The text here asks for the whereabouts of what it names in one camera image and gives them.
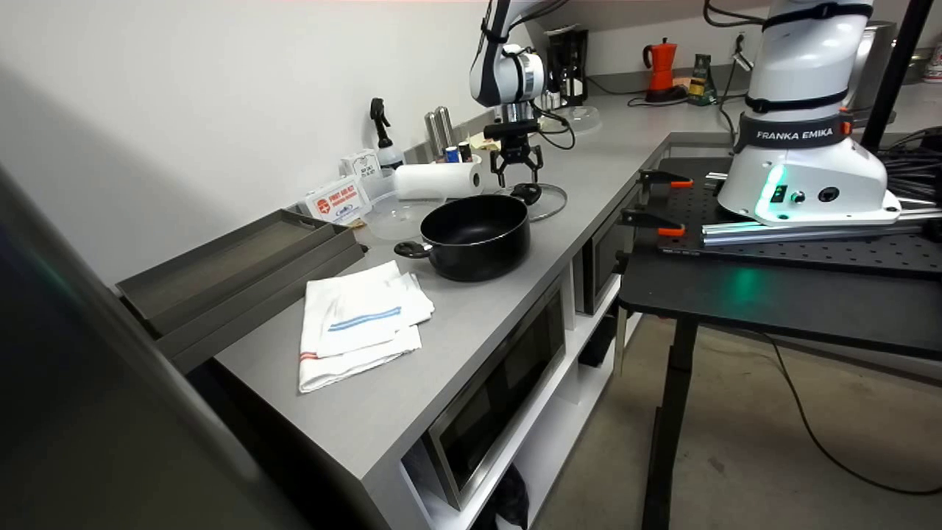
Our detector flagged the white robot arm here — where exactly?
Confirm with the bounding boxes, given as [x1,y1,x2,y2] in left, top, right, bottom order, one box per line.
[717,0,901,226]

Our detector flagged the dark grey stacked trays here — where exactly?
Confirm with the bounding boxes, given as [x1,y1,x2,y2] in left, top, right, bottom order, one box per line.
[116,209,365,371]

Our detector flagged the white paper towel roll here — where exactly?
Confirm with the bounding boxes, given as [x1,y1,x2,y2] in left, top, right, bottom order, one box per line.
[395,161,477,201]

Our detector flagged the built-in microwave oven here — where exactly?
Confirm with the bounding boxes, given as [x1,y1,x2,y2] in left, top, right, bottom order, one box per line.
[427,289,564,505]

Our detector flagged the white folded dish towel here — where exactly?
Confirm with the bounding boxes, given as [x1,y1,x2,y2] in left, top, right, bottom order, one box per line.
[296,262,431,392]

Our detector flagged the black perforated robot table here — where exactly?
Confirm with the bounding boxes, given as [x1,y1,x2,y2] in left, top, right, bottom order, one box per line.
[617,167,942,530]

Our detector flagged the right steel shaker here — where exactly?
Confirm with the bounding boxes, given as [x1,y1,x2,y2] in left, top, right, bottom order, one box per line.
[436,105,455,148]

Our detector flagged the steel shaker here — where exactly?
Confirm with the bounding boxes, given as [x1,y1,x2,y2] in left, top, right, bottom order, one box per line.
[424,112,442,161]
[436,105,455,148]

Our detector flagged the black cooking pot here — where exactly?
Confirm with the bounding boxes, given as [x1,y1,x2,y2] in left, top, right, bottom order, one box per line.
[395,195,530,283]

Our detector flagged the blue spice jar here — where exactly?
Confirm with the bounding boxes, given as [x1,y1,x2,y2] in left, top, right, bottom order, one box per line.
[445,148,461,161]

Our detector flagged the left steel shaker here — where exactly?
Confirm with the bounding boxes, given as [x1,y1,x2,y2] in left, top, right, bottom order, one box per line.
[424,112,442,161]

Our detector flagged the right orange black clamp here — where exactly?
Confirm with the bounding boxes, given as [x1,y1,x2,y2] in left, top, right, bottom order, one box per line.
[640,170,693,187]

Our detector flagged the red moka pot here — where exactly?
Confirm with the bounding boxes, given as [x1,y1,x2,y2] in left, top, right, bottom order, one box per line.
[640,39,677,95]

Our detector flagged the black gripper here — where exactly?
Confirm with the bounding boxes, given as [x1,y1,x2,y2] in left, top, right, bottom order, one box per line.
[481,115,542,187]

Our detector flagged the small white box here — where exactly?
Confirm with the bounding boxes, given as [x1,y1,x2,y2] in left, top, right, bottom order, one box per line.
[337,151,389,202]

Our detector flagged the white spray bottle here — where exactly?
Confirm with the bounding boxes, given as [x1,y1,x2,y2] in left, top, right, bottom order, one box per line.
[368,98,402,174]

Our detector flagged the glass pot lid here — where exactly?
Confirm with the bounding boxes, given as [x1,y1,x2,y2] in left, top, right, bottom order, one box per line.
[511,181,568,223]

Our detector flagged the left orange black clamp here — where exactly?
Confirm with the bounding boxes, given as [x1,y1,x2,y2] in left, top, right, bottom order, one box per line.
[621,211,684,240]

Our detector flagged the orange black clamp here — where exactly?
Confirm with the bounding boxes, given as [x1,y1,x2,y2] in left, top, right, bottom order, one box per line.
[640,170,693,187]
[621,211,684,240]

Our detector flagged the red white first aid box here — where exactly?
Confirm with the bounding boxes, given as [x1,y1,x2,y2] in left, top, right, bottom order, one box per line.
[302,177,371,226]

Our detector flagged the grey counter cabinet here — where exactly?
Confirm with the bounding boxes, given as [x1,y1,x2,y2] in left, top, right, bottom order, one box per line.
[216,98,727,530]

